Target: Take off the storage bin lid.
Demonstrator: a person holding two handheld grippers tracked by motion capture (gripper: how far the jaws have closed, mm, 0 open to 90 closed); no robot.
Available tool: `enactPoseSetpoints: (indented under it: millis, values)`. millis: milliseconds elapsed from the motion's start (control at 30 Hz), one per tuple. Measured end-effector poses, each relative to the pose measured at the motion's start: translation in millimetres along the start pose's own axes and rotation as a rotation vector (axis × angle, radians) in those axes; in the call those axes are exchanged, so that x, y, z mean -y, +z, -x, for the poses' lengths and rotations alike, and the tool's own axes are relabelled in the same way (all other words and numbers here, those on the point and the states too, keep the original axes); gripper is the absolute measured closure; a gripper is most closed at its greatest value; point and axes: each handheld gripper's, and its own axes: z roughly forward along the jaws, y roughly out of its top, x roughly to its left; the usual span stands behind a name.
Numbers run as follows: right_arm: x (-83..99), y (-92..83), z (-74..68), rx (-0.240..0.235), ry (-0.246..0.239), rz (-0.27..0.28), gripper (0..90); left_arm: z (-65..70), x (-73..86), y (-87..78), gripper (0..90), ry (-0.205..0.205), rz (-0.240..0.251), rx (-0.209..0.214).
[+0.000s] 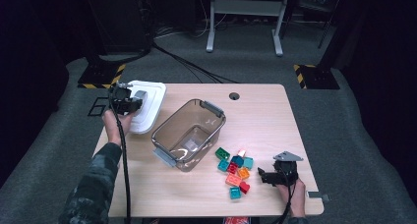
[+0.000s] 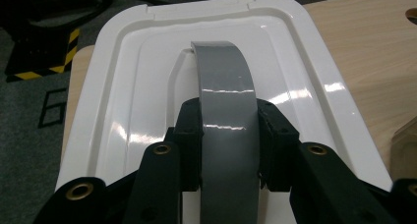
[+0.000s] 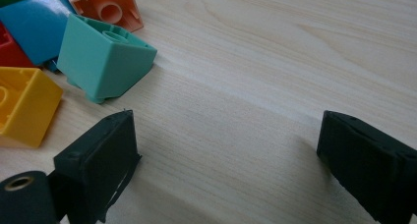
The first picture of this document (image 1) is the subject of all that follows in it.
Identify black floor cables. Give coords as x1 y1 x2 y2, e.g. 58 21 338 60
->
151 41 240 84

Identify red printed object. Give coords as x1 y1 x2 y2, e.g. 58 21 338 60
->
223 216 250 224

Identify grey table bracket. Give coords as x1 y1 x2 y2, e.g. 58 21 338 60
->
306 191 330 204

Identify white lid with grey handle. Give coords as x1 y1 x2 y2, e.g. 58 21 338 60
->
126 80 167 135

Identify white metal stand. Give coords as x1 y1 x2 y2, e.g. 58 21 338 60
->
206 0 292 57

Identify large salmon toy block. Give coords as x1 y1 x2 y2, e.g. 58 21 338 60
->
225 173 243 188

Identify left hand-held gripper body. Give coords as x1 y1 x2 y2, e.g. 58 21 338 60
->
107 81 141 116

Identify black yellow striped base plate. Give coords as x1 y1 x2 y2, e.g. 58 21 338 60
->
77 63 127 89
293 64 341 90

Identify dark cabinet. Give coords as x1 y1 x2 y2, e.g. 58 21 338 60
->
82 0 153 55

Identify person's right hand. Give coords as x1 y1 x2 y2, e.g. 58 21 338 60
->
274 178 307 218

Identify clear brown plastic storage box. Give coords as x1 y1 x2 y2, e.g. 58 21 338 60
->
150 98 227 173

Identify white floor cables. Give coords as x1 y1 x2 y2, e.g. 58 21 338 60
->
153 19 210 40

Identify hand-held gripper cable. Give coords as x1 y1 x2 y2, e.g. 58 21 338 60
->
109 97 133 224
278 171 296 224

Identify right hand-held gripper cable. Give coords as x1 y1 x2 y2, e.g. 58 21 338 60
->
278 171 296 224

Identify left hand-held gripper cable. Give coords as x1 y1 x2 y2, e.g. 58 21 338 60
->
109 97 133 224

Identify person's left hand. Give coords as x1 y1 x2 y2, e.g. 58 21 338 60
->
101 109 134 145

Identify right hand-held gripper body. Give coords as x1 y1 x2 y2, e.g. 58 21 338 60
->
266 150 303 187

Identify green toy block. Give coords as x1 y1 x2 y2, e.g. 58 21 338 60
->
214 146 231 161

